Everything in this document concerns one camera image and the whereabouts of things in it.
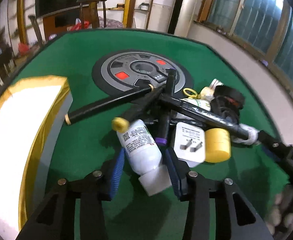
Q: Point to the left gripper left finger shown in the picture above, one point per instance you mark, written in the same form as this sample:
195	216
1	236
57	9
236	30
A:
55	216

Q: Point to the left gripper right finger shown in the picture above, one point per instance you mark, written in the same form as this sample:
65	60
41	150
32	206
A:
235	216

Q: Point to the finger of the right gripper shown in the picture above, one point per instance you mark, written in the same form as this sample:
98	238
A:
283	153

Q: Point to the long black marker pen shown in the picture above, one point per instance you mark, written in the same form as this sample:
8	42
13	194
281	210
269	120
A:
203	115

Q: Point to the white power adapter plug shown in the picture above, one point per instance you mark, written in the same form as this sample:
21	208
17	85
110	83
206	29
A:
189	144

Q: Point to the small white pill bottle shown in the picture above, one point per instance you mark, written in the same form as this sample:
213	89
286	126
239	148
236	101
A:
207	93

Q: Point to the black marker with rubber band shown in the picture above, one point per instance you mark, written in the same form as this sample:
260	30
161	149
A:
105	104

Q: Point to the white bottle yellow cap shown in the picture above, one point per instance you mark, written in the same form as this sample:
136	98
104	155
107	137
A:
143	154

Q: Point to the black marker purple cap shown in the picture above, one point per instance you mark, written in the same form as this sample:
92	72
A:
165	117

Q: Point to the gold-rimmed storage box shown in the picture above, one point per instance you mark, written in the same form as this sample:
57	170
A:
32	113

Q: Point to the round grey control panel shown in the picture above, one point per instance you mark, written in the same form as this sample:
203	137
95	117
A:
124	70

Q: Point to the white standing air conditioner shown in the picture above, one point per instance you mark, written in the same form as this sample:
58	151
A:
185	18

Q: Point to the red plastic bag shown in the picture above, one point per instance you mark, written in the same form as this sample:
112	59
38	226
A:
79	24

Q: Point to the wooden tv cabinet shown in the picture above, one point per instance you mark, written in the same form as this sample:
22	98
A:
60	22

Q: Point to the dark wooden chair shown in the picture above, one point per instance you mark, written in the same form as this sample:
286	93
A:
93	12

